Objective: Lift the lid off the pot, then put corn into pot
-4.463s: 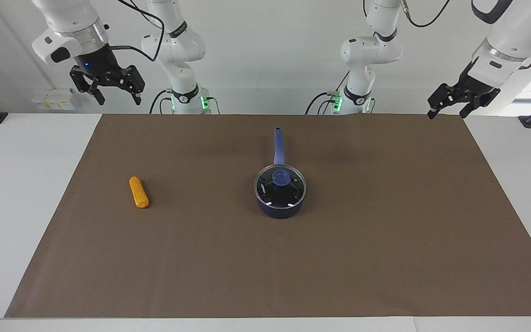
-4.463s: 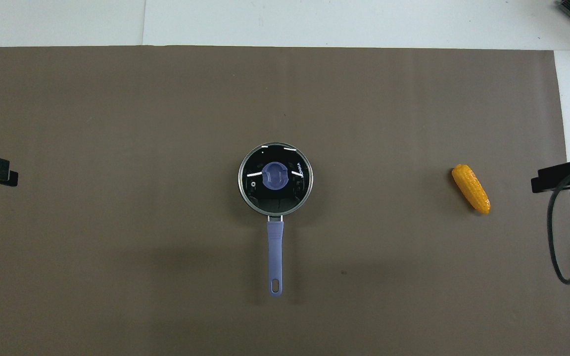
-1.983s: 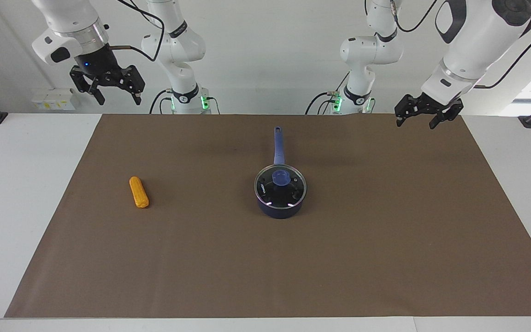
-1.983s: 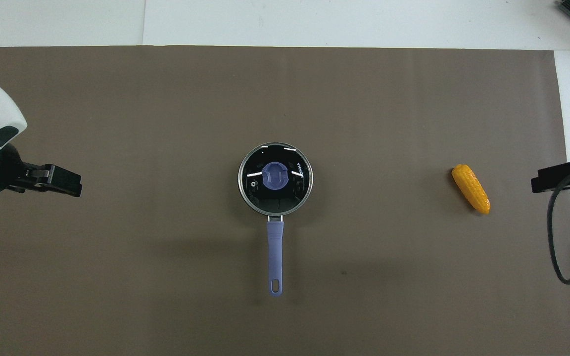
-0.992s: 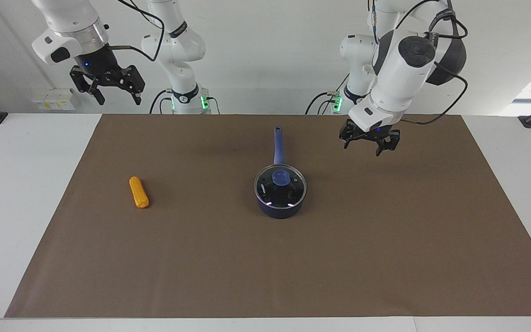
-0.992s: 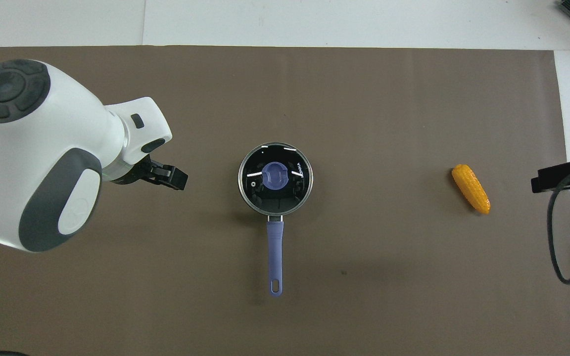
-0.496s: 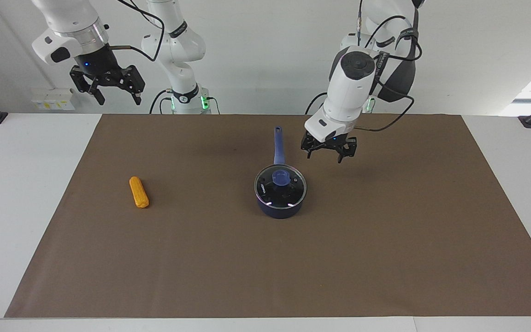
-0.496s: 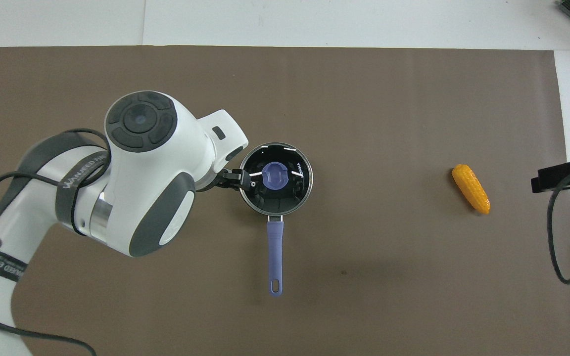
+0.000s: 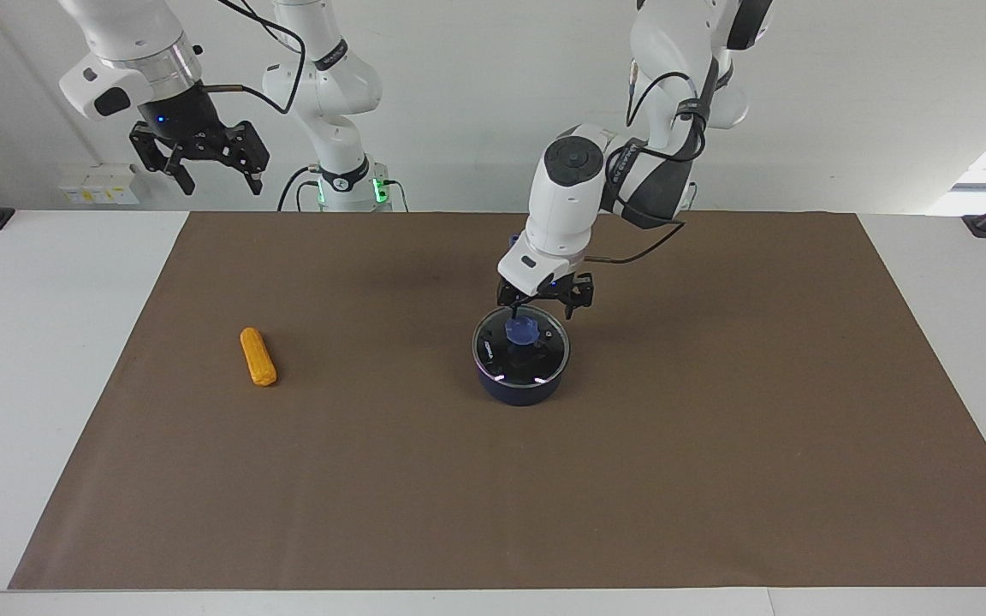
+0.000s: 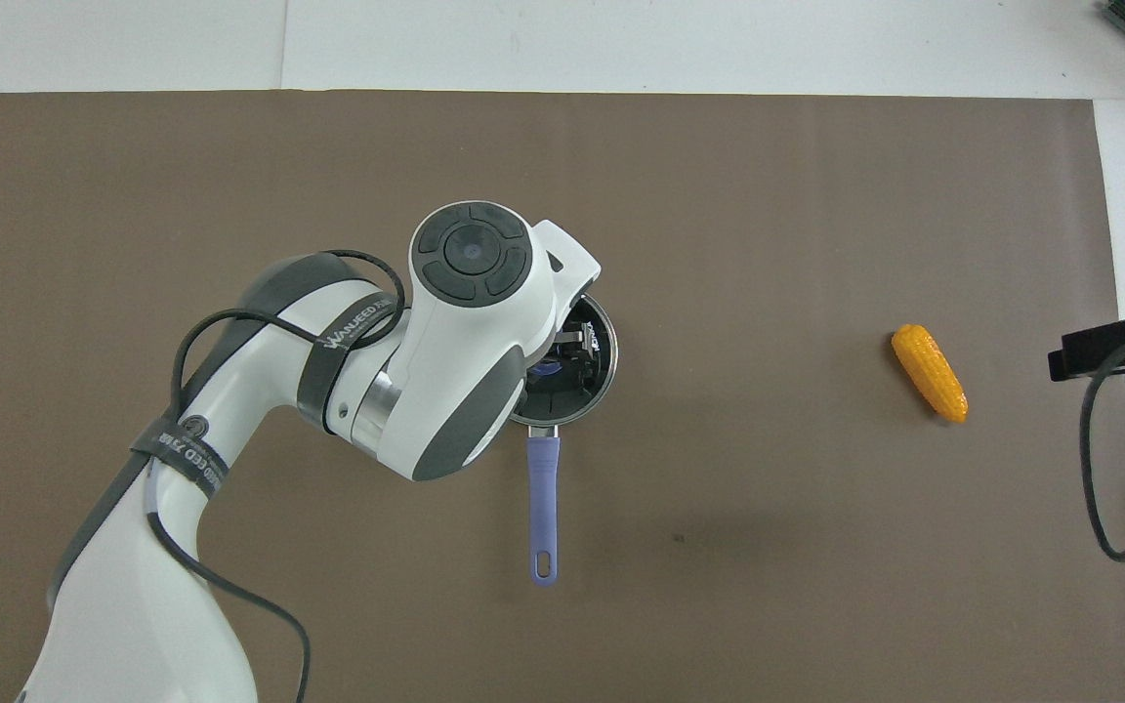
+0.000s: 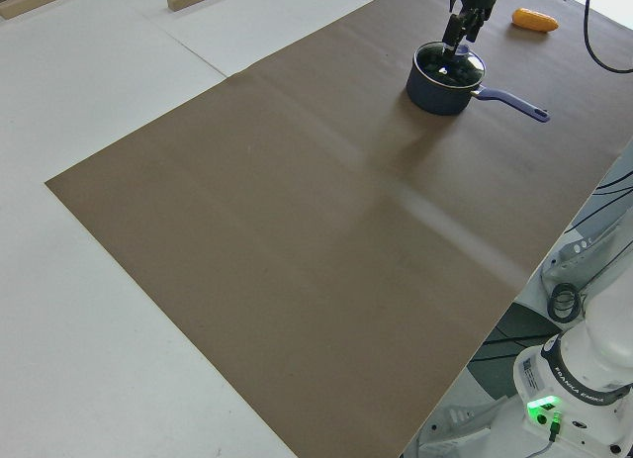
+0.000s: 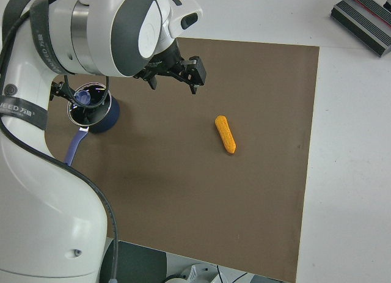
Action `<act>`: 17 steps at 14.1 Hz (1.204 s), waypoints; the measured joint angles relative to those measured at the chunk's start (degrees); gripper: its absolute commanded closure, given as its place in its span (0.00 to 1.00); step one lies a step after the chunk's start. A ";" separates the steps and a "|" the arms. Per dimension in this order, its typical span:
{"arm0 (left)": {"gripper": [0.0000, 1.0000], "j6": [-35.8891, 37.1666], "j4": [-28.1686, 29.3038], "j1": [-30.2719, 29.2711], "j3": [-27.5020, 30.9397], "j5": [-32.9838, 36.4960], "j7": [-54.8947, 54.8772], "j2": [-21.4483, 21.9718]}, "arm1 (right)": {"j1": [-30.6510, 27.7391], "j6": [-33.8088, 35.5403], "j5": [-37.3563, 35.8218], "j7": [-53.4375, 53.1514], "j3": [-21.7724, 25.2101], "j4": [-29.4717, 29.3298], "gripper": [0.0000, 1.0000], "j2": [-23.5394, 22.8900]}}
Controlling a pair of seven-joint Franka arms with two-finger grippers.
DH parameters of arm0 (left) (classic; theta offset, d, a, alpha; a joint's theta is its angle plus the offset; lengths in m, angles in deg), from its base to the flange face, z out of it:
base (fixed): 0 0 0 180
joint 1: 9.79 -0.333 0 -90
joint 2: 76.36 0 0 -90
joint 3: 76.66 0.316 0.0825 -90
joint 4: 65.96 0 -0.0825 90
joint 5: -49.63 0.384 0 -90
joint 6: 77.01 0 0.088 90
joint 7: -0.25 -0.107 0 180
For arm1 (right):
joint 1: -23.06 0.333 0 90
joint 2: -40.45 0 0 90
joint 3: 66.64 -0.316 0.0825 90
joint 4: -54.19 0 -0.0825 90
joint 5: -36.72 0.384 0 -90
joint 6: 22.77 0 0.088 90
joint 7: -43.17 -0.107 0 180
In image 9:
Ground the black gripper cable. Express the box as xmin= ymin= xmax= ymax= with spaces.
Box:
xmin=589 ymin=60 xmax=723 ymax=266
xmin=200 ymin=0 xmax=307 ymax=116

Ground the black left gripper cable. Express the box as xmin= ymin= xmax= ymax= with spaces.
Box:
xmin=589 ymin=60 xmax=723 ymax=266

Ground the black right arm base cable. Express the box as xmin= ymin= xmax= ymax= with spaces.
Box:
xmin=276 ymin=166 xmax=324 ymax=213

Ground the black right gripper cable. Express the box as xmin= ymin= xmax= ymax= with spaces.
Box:
xmin=200 ymin=0 xmax=307 ymax=116

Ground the glass lid with blue knob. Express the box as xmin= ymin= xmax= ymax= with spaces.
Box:
xmin=472 ymin=306 xmax=571 ymax=387

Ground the white wall outlet box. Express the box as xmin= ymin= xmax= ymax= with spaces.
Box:
xmin=56 ymin=163 xmax=142 ymax=207

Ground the blue saucepan with purple handle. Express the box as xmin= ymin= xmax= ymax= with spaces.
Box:
xmin=472 ymin=231 xmax=570 ymax=408

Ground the yellow toy corn cob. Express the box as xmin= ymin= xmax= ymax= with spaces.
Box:
xmin=240 ymin=328 xmax=278 ymax=388

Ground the brown table mat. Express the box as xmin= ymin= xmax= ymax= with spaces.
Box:
xmin=8 ymin=211 xmax=986 ymax=591

